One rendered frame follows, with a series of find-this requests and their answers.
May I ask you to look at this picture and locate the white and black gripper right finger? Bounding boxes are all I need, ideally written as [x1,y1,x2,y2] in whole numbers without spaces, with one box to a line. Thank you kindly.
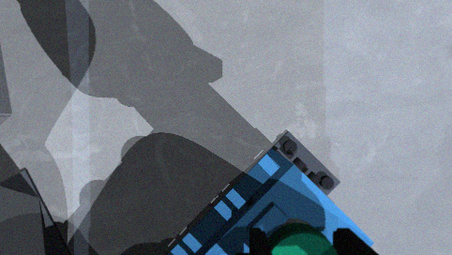
[333,228,379,255]

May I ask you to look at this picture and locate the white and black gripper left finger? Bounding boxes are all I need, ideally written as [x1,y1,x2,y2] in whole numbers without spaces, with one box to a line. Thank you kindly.
[235,228,272,255]

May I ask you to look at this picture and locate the grey key housing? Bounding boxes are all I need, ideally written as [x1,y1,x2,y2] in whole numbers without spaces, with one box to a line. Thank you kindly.
[0,170,71,255]

